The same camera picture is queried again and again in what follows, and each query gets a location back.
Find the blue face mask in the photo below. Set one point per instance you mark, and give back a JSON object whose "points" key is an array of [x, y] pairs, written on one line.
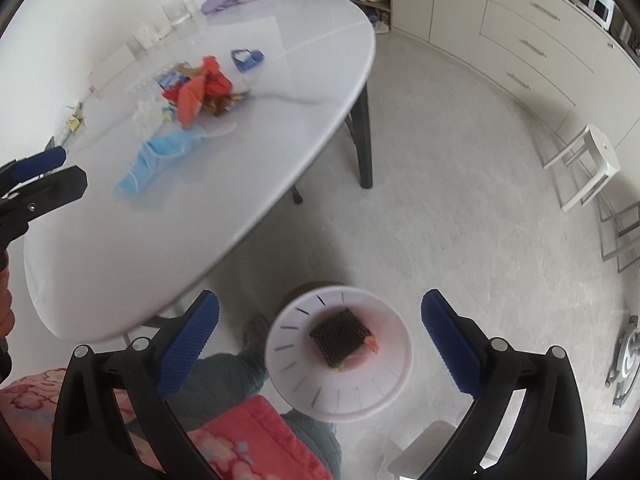
{"points": [[160, 157]]}

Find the white stool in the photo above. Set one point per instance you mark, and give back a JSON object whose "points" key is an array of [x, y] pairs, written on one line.
{"points": [[597, 152]]}

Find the open shoe shelf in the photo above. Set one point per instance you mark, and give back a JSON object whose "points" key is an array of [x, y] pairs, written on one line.
{"points": [[372, 7]]}

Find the white picture frame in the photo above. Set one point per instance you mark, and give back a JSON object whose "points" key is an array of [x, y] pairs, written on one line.
{"points": [[595, 2]]}

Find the white tissue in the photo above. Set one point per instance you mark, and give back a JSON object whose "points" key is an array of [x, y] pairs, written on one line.
{"points": [[149, 112]]}

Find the blue white snack packet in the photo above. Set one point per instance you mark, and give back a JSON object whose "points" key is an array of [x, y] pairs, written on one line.
{"points": [[170, 80]]}

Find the dark mesh packet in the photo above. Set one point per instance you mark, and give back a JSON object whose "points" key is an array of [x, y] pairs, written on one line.
{"points": [[340, 337]]}

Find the brown snack wrapper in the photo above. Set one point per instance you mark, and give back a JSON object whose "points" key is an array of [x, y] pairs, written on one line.
{"points": [[222, 105]]}

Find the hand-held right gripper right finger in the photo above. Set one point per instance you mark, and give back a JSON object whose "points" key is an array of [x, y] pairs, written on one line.
{"points": [[450, 345]]}

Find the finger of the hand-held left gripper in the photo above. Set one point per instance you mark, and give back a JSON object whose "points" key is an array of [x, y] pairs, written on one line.
{"points": [[62, 182], [42, 161]]}

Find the dark table leg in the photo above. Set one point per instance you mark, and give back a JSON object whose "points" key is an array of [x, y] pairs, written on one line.
{"points": [[362, 140], [298, 196]]}

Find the white flat box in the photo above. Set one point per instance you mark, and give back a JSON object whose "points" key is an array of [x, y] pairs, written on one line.
{"points": [[112, 62]]}

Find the small blue carton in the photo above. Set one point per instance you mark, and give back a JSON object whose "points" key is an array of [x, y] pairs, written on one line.
{"points": [[247, 57]]}

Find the red plastic wrapper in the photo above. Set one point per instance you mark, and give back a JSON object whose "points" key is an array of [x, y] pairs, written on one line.
{"points": [[220, 85]]}

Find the white plastic box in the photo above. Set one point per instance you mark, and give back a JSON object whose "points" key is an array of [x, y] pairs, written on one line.
{"points": [[430, 447]]}

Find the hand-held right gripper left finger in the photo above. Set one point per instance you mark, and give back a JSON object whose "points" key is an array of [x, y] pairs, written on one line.
{"points": [[190, 345]]}

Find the clear glass jar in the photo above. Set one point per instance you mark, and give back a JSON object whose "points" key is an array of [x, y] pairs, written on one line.
{"points": [[178, 10], [147, 36]]}

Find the grey metal floor stand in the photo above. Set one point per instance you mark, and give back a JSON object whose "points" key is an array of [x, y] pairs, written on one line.
{"points": [[625, 355]]}

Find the person's left hand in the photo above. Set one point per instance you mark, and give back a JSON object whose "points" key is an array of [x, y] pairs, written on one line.
{"points": [[4, 305]]}

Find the orange plastic wrapper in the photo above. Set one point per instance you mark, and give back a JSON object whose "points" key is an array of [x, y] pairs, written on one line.
{"points": [[192, 100]]}

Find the key bunch with yellow tag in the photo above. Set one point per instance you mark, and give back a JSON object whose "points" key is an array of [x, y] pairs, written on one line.
{"points": [[75, 121]]}

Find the white round trash bin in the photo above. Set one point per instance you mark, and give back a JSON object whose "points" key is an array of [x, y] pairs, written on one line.
{"points": [[300, 370]]}

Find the beige drawer cabinet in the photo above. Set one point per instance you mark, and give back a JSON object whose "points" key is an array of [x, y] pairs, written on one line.
{"points": [[540, 45]]}

